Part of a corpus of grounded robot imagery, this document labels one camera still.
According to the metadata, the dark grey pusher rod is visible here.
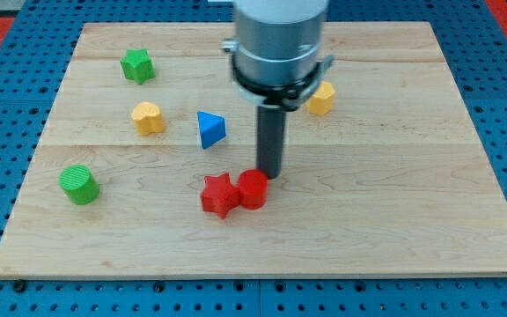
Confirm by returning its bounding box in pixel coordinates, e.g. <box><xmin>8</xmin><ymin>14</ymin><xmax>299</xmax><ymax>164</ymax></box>
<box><xmin>256</xmin><ymin>107</ymin><xmax>286</xmax><ymax>180</ymax></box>

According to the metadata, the yellow heart block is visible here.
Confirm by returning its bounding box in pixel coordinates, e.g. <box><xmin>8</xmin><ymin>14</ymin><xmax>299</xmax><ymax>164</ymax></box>
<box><xmin>131</xmin><ymin>101</ymin><xmax>166</xmax><ymax>136</ymax></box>

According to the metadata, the green star block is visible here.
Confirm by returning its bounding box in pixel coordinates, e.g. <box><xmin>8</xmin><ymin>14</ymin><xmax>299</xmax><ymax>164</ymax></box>
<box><xmin>120</xmin><ymin>48</ymin><xmax>156</xmax><ymax>85</ymax></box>

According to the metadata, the green cylinder block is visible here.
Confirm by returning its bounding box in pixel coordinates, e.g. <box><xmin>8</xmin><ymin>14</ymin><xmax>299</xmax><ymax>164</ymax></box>
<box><xmin>58</xmin><ymin>164</ymin><xmax>99</xmax><ymax>205</ymax></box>

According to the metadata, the red cylinder block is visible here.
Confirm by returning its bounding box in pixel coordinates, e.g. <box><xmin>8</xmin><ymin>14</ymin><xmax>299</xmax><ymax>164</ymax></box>
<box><xmin>237</xmin><ymin>169</ymin><xmax>268</xmax><ymax>210</ymax></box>

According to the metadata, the red star block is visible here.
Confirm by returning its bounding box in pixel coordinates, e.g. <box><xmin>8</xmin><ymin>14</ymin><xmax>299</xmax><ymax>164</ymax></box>
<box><xmin>200</xmin><ymin>173</ymin><xmax>240</xmax><ymax>219</ymax></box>

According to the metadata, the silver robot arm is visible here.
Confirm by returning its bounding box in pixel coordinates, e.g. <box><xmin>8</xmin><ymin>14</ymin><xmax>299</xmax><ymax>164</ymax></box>
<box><xmin>223</xmin><ymin>0</ymin><xmax>334</xmax><ymax>111</ymax></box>

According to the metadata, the yellow hexagon block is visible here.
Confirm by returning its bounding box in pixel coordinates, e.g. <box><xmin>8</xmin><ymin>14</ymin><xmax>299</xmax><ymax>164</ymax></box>
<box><xmin>306</xmin><ymin>81</ymin><xmax>335</xmax><ymax>115</ymax></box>

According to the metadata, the wooden board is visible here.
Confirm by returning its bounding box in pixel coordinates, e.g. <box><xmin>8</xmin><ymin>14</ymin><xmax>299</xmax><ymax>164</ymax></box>
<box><xmin>0</xmin><ymin>22</ymin><xmax>507</xmax><ymax>280</ymax></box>

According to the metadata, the blue triangle block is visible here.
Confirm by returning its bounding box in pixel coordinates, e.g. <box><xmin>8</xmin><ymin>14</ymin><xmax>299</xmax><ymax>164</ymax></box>
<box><xmin>197</xmin><ymin>111</ymin><xmax>226</xmax><ymax>150</ymax></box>

